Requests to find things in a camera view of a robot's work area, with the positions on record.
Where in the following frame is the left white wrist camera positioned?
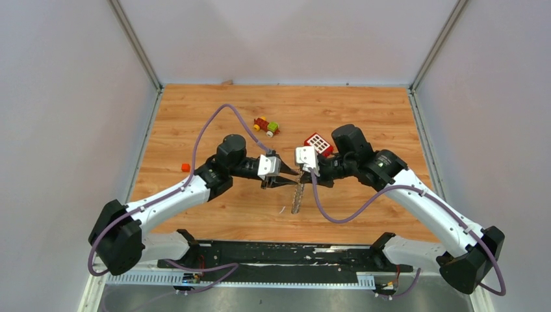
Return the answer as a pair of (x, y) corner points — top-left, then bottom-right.
(257, 155), (281, 180)

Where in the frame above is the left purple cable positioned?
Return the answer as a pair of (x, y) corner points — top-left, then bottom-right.
(88, 103), (276, 294)

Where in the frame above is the grey slotted cable duct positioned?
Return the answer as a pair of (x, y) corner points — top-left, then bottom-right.
(105, 270), (376, 290)

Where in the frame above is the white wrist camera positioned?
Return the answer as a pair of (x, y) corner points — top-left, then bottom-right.
(257, 155), (281, 180)
(294, 146), (320, 176)

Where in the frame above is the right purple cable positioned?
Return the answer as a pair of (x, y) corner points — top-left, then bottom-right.
(309, 170), (507, 300)

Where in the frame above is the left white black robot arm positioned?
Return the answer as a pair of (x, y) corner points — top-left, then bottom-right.
(88, 135), (298, 276)

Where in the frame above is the toy brick car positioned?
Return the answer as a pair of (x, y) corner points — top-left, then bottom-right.
(253, 116), (280, 138)

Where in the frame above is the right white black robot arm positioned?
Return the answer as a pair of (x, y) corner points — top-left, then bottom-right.
(295, 124), (506, 296)

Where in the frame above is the purple cable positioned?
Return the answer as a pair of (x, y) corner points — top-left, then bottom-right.
(88, 103), (276, 294)
(309, 170), (507, 300)

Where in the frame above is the red white window brick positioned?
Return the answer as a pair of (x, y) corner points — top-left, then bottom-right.
(304, 133), (334, 157)

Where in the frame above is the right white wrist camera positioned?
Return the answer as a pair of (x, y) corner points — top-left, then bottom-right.
(294, 146), (320, 176)

